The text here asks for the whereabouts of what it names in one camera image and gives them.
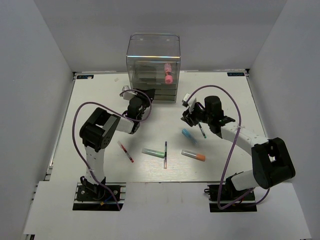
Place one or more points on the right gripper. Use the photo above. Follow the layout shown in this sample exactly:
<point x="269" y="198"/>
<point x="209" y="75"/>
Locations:
<point x="191" y="121"/>

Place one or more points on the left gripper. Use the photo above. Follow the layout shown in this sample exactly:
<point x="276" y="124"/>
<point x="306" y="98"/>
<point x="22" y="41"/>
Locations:
<point x="150" y="93"/>

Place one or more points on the blue highlighter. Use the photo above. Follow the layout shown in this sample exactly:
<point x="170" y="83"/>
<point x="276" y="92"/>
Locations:
<point x="189" y="136"/>

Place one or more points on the green pen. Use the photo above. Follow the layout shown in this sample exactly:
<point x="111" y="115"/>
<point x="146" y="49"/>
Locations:
<point x="202" y="130"/>

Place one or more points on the pink capped marker bottle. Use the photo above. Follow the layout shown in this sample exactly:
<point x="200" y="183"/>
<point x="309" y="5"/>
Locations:
<point x="168" y="79"/>

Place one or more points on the clear drawer organizer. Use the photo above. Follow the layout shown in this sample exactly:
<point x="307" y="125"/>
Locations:
<point x="146" y="55"/>

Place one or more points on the orange highlighter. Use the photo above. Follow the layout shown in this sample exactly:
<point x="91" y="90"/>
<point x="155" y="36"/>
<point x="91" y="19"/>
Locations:
<point x="193" y="155"/>

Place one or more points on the green highlighter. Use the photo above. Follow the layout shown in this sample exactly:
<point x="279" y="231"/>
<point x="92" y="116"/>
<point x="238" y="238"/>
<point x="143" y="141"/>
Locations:
<point x="154" y="153"/>

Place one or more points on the red pen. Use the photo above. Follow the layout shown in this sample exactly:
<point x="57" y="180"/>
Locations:
<point x="125" y="151"/>

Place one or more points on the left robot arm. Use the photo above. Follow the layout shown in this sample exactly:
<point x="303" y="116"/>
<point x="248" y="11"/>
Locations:
<point x="98" y="130"/>

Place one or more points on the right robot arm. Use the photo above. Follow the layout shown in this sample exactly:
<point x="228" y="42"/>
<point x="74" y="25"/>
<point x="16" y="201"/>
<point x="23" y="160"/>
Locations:
<point x="271" y="161"/>

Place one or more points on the purple pen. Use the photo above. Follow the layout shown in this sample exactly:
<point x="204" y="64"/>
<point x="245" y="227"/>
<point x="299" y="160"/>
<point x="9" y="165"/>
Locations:
<point x="165" y="155"/>

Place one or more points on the right corner label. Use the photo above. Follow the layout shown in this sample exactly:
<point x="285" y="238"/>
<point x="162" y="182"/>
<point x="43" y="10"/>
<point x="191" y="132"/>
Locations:
<point x="235" y="74"/>

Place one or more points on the corner label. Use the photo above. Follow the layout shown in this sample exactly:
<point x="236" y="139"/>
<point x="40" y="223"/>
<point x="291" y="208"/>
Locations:
<point x="235" y="74"/>
<point x="85" y="77"/>

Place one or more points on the left corner label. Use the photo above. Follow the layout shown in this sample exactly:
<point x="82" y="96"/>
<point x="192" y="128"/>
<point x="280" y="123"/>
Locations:
<point x="85" y="77"/>

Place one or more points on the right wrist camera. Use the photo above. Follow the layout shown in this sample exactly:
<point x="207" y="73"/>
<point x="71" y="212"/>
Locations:
<point x="189" y="102"/>

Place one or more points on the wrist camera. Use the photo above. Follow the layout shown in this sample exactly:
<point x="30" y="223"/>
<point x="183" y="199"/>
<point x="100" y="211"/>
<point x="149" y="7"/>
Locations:
<point x="189" y="102"/>
<point x="127" y="94"/>

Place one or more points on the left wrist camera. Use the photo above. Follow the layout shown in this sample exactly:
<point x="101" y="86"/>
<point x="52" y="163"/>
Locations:
<point x="127" y="94"/>

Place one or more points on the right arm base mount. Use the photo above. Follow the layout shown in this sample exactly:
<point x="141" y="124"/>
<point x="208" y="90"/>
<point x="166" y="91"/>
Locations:
<point x="244" y="205"/>

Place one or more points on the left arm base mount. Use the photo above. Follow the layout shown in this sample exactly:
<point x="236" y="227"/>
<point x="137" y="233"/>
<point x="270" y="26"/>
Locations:
<point x="84" y="200"/>

